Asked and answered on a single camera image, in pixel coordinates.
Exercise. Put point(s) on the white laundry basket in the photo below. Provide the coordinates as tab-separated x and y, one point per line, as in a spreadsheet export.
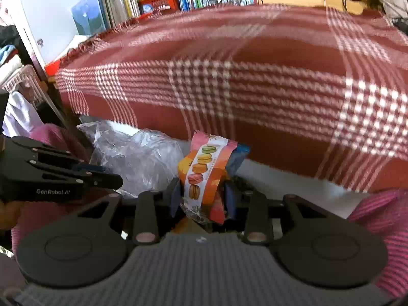
19	79

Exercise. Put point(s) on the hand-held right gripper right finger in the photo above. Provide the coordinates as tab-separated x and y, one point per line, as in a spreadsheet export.
231	197

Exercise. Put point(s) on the white cabinet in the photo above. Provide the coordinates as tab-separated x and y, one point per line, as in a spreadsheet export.
44	12

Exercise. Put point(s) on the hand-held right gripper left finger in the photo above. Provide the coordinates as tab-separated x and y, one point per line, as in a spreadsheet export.
173	197

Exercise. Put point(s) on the red plastic crate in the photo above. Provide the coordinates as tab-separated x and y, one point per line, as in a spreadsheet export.
167	1

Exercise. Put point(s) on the white cloth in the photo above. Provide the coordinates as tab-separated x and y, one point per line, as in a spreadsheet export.
19	114

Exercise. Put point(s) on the row of thin pale books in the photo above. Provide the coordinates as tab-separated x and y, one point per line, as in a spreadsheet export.
121	6

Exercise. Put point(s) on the pile of folded clothes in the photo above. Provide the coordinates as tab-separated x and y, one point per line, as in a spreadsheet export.
9	54

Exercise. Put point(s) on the brown haired doll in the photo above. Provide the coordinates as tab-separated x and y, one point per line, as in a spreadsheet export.
392	3

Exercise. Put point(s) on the small red box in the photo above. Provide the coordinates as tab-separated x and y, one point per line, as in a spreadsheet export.
52	68

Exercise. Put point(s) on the person's pink striped clothing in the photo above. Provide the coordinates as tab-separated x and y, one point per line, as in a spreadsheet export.
382	229

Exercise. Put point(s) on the red white plaid blanket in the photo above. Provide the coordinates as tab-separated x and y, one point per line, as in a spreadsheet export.
255	70

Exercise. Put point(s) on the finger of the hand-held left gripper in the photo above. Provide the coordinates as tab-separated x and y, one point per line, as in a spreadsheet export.
94	169
105	181

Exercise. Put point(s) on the large blue book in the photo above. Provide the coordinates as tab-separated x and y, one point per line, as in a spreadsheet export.
87	16

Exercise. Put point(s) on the clear plastic bag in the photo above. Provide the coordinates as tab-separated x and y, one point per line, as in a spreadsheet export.
137	156

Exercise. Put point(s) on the macaron print snack packet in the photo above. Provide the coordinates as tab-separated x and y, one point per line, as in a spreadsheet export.
200	172

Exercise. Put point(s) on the blue foil wrapper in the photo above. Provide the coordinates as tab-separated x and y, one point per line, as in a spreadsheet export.
239	156

